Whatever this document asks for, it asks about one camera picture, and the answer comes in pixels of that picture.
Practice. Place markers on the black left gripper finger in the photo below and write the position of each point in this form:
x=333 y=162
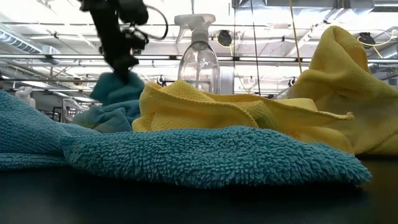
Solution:
x=122 y=74

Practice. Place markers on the clear spray bottle white trigger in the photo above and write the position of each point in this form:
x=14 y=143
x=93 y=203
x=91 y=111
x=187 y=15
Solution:
x=199 y=68

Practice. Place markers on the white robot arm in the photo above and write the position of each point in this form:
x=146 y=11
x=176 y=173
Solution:
x=26 y=95

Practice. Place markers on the black table mat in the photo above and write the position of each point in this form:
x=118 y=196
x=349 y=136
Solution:
x=186 y=208

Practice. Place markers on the yellow microfiber towel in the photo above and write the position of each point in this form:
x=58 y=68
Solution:
x=192 y=105
x=348 y=93

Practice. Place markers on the grey building column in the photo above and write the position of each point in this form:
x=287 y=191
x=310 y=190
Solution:
x=227 y=81

